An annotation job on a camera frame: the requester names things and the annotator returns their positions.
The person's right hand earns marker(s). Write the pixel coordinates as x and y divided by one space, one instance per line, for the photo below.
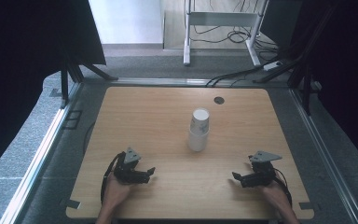
276 193

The white paper cup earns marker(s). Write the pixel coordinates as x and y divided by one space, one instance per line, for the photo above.
200 119
197 143

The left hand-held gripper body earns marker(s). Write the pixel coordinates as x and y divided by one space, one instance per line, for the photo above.
126 172

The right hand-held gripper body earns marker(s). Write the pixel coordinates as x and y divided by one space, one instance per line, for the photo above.
261 177

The person's left hand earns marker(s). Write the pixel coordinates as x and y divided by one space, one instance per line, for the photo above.
115 193

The white metal desk frame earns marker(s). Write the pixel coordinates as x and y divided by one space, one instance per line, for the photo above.
219 18

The aluminium floor rail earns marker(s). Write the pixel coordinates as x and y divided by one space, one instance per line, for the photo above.
40 155
326 149
167 81

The white power strip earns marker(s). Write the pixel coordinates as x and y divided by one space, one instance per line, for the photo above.
272 65

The dark round table grommet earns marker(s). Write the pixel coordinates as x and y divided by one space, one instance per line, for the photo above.
219 100

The black curtain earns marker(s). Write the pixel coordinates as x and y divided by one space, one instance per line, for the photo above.
348 77
21 62

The black stand legs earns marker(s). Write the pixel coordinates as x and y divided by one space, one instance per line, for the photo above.
306 84
74 73

